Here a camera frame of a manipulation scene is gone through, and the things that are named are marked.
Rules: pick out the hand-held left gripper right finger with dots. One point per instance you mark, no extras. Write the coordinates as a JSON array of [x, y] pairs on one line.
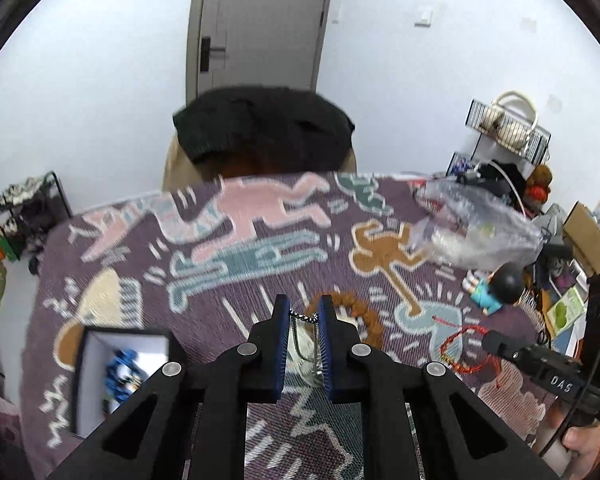
[[326, 350]]

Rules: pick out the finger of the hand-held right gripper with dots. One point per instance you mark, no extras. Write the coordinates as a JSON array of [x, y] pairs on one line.
[[500, 344]]

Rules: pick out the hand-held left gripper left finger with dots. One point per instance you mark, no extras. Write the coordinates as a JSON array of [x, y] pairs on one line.
[[279, 350]]

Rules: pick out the black jewelry box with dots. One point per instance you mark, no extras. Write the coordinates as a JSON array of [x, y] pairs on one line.
[[92, 385]]

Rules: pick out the person's right hand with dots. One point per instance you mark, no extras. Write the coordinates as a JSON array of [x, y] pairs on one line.
[[582, 452]]

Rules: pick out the green packet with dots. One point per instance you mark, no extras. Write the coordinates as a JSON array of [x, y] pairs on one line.
[[565, 312]]

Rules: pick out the black-haired figurine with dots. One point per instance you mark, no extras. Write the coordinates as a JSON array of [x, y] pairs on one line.
[[505, 282]]

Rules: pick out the purple printed blanket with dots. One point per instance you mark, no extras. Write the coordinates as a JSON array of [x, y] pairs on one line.
[[280, 280]]

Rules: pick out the open cardboard box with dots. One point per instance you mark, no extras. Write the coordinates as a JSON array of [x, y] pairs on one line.
[[585, 240]]

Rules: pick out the clear plastic bag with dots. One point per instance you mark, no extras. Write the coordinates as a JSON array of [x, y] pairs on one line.
[[475, 215]]

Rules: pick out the brown and red plush toy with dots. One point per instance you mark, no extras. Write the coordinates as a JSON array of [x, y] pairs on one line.
[[537, 185]]

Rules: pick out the dark cloth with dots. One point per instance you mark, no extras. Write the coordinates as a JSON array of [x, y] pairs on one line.
[[505, 175]]

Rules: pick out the cream headphones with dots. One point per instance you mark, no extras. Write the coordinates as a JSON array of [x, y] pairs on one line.
[[510, 135]]

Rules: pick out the tan chair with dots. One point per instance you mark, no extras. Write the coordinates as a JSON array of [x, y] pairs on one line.
[[172, 167]]

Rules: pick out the black cloth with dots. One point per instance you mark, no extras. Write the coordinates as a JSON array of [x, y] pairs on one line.
[[260, 125]]

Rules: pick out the black shoe rack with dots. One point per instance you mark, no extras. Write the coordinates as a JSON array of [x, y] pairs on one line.
[[30, 205]]

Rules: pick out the grey door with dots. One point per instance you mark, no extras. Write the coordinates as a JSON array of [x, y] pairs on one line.
[[270, 25]]

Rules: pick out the white light switch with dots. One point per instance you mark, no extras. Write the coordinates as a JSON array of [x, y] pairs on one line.
[[424, 15]]

